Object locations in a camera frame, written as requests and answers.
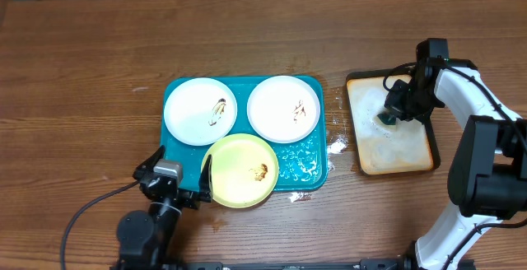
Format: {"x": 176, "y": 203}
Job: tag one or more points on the green yellow sponge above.
{"x": 387, "y": 119}

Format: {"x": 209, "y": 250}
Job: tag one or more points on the yellow-green plate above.
{"x": 244, "y": 170}

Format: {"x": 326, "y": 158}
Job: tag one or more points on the white plate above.
{"x": 283, "y": 109}
{"x": 200, "y": 111}

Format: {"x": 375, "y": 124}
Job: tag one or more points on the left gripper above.
{"x": 192, "y": 197}

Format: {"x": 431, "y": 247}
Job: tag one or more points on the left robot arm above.
{"x": 144, "y": 236}

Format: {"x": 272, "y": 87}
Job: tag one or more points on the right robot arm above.
{"x": 487, "y": 177}

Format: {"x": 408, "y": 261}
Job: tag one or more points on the black baking tray with suds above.
{"x": 387, "y": 149}

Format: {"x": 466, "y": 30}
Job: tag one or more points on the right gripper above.
{"x": 394, "y": 104}

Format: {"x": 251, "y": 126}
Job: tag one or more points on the teal plastic tray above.
{"x": 303, "y": 165}

